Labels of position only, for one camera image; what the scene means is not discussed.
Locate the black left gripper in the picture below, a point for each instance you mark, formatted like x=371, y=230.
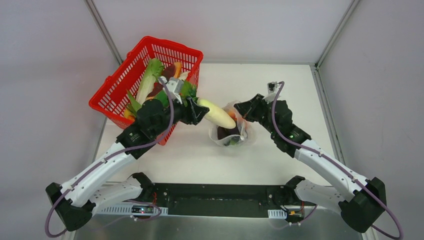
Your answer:
x=190, y=110

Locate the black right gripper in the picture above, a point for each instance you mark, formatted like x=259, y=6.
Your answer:
x=256, y=108

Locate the clear dotted zip top bag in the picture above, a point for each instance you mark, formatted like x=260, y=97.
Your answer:
x=242, y=134

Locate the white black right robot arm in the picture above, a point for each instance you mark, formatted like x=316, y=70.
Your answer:
x=355, y=197

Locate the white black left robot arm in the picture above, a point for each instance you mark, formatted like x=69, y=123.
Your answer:
x=74, y=200

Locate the green leafy lettuce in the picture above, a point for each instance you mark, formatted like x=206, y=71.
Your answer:
x=153, y=70

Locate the yellow lemon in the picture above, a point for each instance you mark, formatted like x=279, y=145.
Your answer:
x=129, y=115

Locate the red plastic basket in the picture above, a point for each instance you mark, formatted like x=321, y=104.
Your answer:
x=111, y=98

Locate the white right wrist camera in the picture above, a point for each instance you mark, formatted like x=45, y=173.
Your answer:
x=272, y=89

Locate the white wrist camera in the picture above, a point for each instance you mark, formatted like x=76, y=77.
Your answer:
x=272, y=89
x=171, y=90

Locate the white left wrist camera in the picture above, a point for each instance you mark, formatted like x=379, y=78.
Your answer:
x=171, y=90

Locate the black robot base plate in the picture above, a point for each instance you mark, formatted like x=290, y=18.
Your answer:
x=219, y=200

